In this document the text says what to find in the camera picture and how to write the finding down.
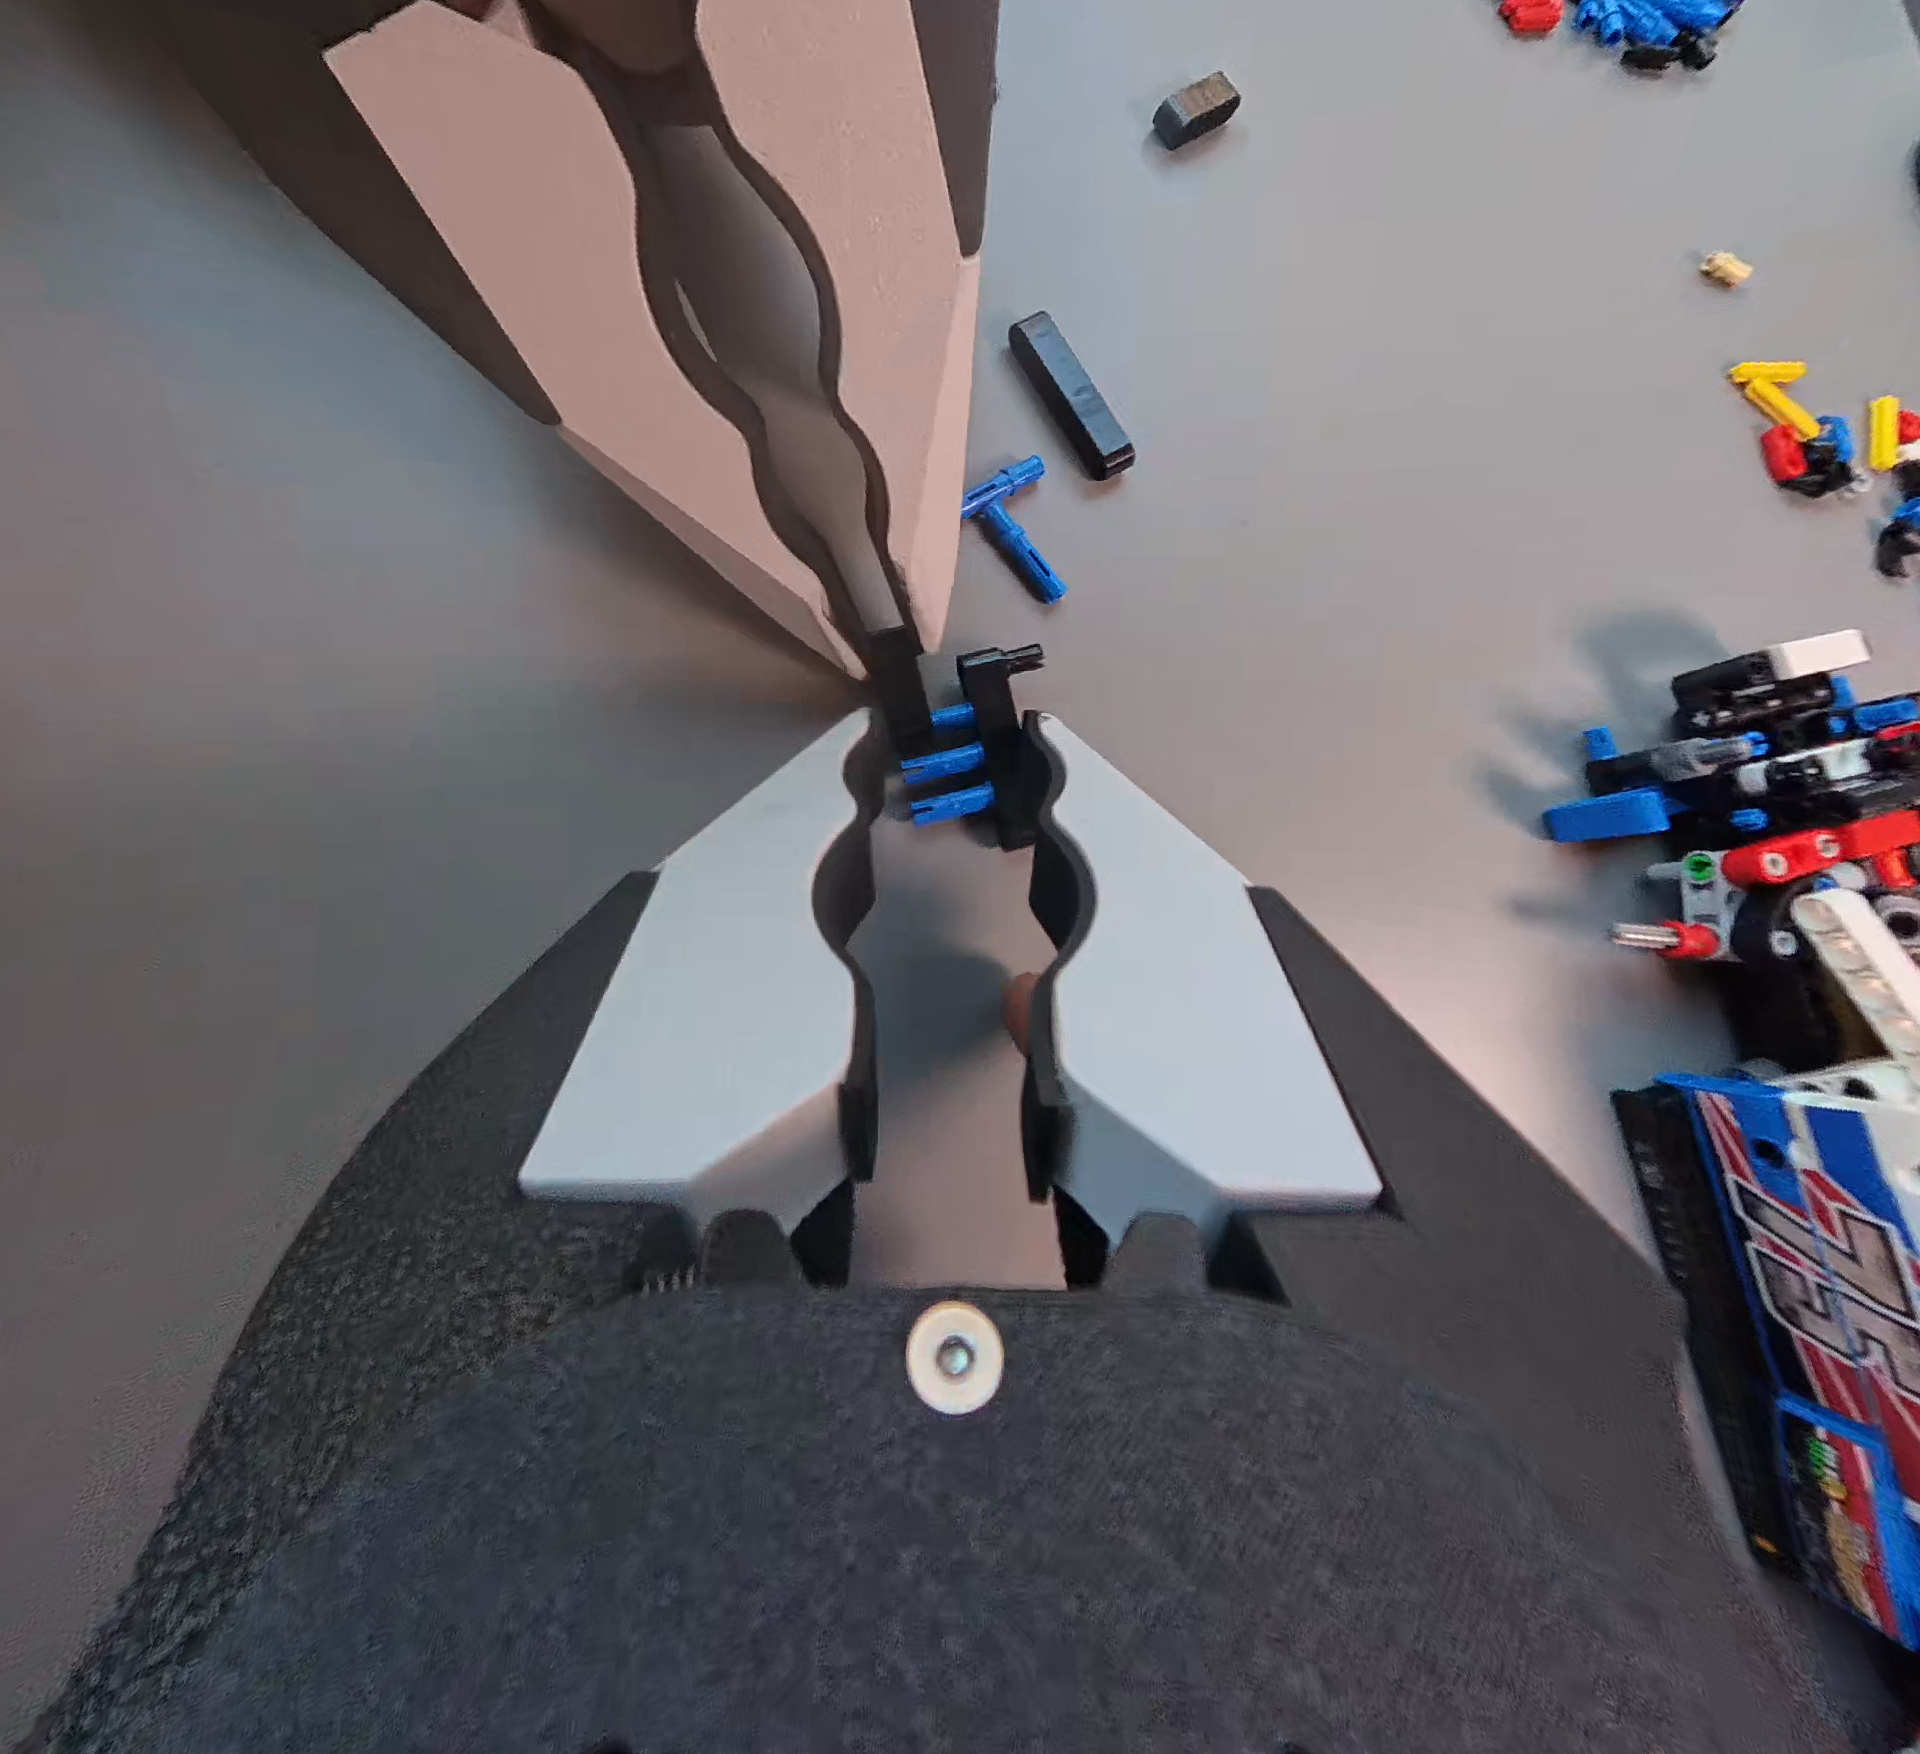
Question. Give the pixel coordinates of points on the pile of mixed bricks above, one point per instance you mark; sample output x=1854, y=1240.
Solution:
x=1815, y=449

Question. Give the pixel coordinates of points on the short black perforated beam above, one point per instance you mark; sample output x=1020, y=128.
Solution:
x=1020, y=764

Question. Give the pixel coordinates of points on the brick-built toy race car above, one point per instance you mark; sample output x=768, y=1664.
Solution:
x=1799, y=1259

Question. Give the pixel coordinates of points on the black slope brick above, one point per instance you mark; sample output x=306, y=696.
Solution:
x=1196, y=111
x=1073, y=398
x=903, y=690

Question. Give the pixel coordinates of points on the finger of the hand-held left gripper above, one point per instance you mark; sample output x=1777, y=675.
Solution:
x=870, y=102
x=510, y=210

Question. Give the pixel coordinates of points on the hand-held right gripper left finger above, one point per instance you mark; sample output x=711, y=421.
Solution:
x=705, y=1034

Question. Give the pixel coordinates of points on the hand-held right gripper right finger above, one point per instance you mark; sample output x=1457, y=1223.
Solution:
x=1201, y=1034

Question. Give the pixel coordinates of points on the tan connector pin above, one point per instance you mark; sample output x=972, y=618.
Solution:
x=1724, y=268

